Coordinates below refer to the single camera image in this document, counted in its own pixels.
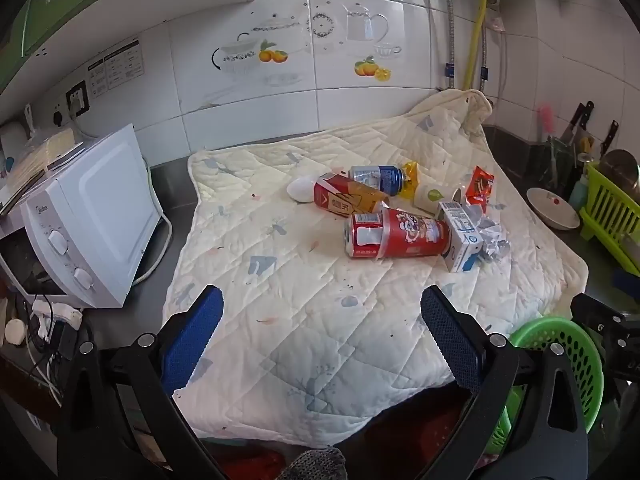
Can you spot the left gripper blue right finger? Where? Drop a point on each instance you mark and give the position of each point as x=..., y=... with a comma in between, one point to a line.
x=458, y=337

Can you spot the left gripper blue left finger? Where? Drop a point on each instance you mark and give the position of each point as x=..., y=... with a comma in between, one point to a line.
x=185, y=337

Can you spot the white blue milk carton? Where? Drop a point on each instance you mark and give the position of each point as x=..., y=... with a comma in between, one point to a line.
x=465, y=243

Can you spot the red plastic snack cup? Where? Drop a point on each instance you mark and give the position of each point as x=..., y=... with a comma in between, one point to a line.
x=405, y=234

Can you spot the red cola can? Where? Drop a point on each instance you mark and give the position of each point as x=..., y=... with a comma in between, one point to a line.
x=363, y=235

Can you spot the white paper cup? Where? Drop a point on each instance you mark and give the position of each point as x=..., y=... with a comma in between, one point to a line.
x=428, y=196

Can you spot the orange snack wrapper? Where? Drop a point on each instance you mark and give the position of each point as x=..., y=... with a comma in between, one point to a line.
x=479, y=189

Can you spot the yellow plastic wrapper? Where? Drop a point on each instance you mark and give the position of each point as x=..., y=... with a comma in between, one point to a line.
x=409, y=180

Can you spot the blue silver drink can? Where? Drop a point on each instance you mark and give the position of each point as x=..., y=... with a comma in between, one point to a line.
x=387, y=179

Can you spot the white plastic lid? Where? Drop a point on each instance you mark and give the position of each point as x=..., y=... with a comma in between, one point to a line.
x=301, y=190

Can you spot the red gold drink bottle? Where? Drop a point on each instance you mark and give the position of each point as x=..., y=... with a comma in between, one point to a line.
x=343, y=196

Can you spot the white power strip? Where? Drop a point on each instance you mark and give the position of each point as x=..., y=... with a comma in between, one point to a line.
x=51, y=312

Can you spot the white microwave oven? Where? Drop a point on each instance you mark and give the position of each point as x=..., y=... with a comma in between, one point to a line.
x=90, y=222

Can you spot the cream quilted mat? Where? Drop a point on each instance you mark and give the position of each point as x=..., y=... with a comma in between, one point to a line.
x=313, y=344

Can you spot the white ceramic bowl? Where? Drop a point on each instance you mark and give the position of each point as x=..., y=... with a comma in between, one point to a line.
x=553, y=210

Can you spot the lime green dish rack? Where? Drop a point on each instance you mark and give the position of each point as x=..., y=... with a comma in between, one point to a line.
x=610, y=215

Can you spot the steel pot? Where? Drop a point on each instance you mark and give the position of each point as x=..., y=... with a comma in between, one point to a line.
x=620, y=167

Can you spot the pink bottle brush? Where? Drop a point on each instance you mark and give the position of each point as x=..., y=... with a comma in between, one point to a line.
x=545, y=119

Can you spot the black handled knife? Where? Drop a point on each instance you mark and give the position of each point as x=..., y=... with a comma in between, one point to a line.
x=581, y=116

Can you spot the wall socket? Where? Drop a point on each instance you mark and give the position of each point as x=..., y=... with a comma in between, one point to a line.
x=77, y=99

